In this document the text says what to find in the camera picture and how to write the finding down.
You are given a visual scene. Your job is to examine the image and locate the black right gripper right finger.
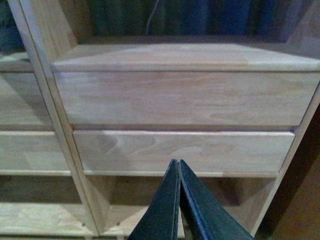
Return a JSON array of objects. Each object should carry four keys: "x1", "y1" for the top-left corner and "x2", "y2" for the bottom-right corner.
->
[{"x1": 179, "y1": 160, "x2": 254, "y2": 240}]

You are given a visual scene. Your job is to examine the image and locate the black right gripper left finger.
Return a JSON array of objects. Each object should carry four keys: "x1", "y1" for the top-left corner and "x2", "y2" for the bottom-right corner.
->
[{"x1": 128, "y1": 159, "x2": 180, "y2": 240}]

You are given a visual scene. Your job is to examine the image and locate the left neighbouring wooden shelf unit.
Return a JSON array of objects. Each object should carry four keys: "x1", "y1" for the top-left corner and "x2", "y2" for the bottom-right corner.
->
[{"x1": 0, "y1": 0, "x2": 98, "y2": 239}]

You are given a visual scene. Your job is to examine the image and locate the lower wooden drawer front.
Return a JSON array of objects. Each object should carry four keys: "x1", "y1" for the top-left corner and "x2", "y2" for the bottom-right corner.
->
[{"x1": 73, "y1": 130, "x2": 295, "y2": 176}]

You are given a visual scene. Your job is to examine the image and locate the wooden drawer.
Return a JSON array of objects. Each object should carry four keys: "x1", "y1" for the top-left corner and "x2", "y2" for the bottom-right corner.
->
[
  {"x1": 54, "y1": 72, "x2": 320, "y2": 127},
  {"x1": 73, "y1": 130, "x2": 295, "y2": 176}
]

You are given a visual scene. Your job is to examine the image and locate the light wooden bookshelf unit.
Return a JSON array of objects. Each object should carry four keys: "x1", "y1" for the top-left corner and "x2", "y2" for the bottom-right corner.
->
[{"x1": 7, "y1": 0, "x2": 320, "y2": 240}]

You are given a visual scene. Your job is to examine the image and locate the upper wooden drawer front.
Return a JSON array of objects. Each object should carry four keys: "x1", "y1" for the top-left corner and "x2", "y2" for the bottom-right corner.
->
[{"x1": 54, "y1": 72, "x2": 320, "y2": 127}]

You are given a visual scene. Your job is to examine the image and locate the dark hanging curtain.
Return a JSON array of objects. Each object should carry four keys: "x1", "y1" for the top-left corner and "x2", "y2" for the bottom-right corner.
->
[{"x1": 88, "y1": 0, "x2": 304, "y2": 41}]

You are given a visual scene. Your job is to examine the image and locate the thin grey cable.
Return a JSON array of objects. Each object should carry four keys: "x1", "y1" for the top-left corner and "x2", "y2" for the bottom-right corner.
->
[{"x1": 145, "y1": 0, "x2": 161, "y2": 37}]

